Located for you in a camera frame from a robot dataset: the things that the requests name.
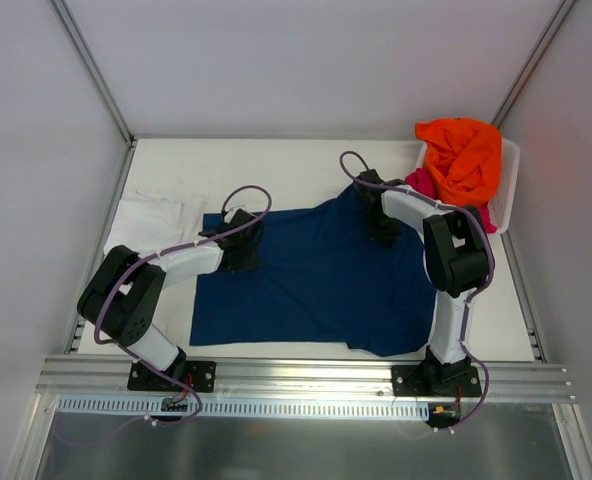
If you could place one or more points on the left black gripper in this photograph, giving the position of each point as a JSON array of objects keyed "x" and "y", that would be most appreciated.
[{"x": 249, "y": 248}]

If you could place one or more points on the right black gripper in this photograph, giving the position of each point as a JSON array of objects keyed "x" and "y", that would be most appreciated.
[{"x": 382, "y": 227}]

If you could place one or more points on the blue t shirt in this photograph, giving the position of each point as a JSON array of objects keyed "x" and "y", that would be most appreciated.
[{"x": 321, "y": 279}]

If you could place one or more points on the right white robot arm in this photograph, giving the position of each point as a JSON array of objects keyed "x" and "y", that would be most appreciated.
[{"x": 458, "y": 258}]

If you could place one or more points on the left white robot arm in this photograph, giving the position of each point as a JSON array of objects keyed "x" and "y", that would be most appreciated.
[{"x": 121, "y": 298}]

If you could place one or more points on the pink t shirt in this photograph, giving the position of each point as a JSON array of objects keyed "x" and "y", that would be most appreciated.
[{"x": 421, "y": 181}]

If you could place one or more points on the folded white t shirt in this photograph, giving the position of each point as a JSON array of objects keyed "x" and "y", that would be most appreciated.
[{"x": 146, "y": 222}]

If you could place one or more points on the orange t shirt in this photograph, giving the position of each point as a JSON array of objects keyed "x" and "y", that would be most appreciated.
[{"x": 464, "y": 159}]

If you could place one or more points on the white plastic basket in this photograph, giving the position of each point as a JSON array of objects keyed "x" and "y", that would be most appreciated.
[{"x": 500, "y": 206}]

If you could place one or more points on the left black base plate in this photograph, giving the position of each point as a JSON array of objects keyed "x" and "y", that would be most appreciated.
[{"x": 199, "y": 376}]

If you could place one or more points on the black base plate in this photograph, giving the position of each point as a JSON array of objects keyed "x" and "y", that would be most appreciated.
[
  {"x": 199, "y": 376},
  {"x": 430, "y": 378}
]

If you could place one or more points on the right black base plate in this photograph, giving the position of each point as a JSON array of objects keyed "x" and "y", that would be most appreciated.
[{"x": 430, "y": 378}]

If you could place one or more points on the white slotted cable duct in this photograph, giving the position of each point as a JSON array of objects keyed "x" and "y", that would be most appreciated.
[{"x": 244, "y": 408}]

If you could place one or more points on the aluminium mounting rail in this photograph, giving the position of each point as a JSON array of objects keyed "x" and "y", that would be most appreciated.
[{"x": 354, "y": 380}]

